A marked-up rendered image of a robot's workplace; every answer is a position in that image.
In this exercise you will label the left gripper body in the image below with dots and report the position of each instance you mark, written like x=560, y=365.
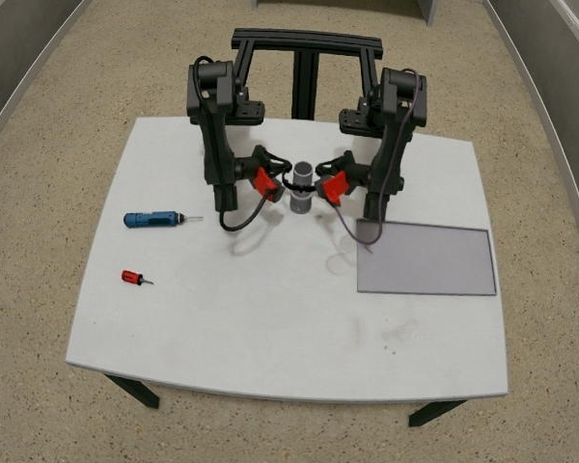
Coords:
x=345, y=174

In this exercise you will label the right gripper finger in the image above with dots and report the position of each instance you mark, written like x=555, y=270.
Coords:
x=273, y=175
x=277, y=167

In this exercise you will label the blue electric screwdriver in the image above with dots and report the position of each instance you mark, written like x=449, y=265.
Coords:
x=158, y=218

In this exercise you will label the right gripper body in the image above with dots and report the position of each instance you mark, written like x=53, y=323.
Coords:
x=257, y=167

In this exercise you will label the red screwdriver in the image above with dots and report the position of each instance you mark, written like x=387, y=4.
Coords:
x=134, y=278

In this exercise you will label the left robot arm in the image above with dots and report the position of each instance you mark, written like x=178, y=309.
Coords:
x=396, y=133

